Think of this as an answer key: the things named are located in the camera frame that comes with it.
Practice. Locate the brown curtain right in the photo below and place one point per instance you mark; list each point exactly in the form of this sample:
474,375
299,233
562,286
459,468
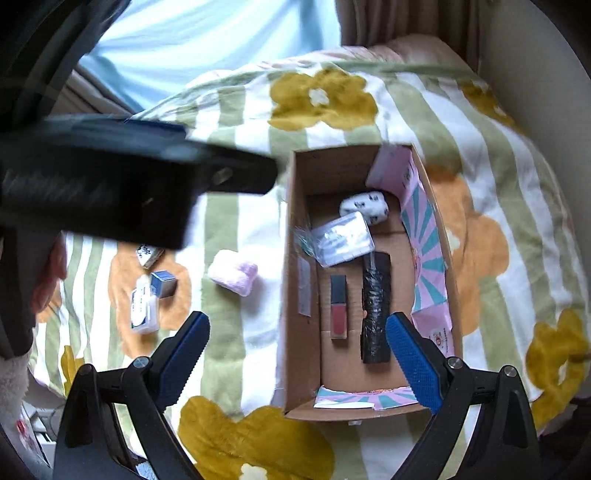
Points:
368,23

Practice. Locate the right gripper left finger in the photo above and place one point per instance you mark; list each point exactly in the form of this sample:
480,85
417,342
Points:
90,443

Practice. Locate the brown curtain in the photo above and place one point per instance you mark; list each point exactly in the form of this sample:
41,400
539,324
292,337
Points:
368,23
84,93

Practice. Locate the red lip gloss tube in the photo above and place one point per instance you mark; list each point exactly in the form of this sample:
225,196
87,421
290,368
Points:
339,307

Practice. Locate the cardboard box pink lining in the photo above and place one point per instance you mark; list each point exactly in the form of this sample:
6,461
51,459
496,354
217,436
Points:
325,380

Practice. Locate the black garbage bag roll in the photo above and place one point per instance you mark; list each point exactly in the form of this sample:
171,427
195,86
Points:
376,305

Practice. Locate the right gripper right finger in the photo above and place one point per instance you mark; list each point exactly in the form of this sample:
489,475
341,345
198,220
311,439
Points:
504,442

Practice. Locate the light blue curtain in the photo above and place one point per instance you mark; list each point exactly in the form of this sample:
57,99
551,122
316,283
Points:
155,48

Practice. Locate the white blue floss box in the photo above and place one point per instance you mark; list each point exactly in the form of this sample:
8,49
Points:
143,307

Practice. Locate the small blue cube box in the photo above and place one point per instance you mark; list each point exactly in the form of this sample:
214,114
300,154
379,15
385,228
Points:
162,284

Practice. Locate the left hand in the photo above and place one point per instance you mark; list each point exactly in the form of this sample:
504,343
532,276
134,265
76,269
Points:
54,270

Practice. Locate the brown curtain left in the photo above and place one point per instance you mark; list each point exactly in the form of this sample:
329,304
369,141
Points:
84,93

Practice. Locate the white black spotted plush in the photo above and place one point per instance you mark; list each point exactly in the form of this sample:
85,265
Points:
371,205

